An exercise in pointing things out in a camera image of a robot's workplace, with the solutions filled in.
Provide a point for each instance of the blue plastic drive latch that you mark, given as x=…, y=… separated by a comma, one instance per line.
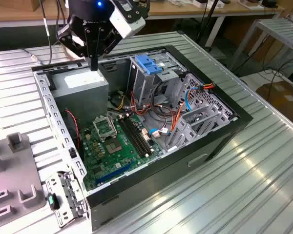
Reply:
x=146, y=64

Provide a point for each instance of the black case latch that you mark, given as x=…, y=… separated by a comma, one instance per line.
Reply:
x=72, y=153

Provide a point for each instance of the metal card retention bracket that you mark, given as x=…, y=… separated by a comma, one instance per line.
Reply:
x=68, y=195

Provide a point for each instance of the black case fan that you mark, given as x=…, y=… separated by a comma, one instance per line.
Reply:
x=70, y=131

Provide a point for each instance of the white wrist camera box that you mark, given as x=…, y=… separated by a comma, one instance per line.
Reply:
x=127, y=23

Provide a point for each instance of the black open PC case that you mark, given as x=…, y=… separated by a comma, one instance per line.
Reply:
x=161, y=175

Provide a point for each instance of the green motherboard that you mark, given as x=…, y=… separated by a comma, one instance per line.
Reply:
x=127, y=158

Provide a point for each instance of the wooden desk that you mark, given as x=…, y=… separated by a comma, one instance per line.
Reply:
x=161, y=9

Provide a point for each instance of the small brown cardboard box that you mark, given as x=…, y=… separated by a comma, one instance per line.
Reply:
x=36, y=5

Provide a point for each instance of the black power adapter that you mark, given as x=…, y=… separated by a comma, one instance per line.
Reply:
x=269, y=3

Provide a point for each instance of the metal slat side table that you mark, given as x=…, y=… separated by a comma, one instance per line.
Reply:
x=283, y=29

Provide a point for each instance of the CPU socket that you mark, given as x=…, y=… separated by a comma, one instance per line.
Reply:
x=113, y=146

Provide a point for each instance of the grey parts rack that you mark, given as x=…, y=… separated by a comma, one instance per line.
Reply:
x=14, y=170

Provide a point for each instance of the blue expansion slot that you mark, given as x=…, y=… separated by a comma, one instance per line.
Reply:
x=112, y=174

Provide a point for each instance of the black RAM slot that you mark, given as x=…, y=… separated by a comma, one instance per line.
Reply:
x=134, y=137
x=140, y=134
x=137, y=136
x=131, y=139

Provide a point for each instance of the black dongle teal label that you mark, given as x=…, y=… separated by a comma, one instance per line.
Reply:
x=51, y=201

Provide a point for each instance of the grey power supply unit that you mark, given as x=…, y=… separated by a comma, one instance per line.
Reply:
x=83, y=97

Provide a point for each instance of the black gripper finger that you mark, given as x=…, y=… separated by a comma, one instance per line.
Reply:
x=89, y=44
x=101, y=41

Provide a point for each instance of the grey optical drive cage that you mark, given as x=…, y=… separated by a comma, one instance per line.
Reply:
x=141, y=87

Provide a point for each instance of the small white box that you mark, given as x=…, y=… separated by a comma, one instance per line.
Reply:
x=201, y=3

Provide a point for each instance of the grey disk bay cage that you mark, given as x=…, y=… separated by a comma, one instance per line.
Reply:
x=188, y=136

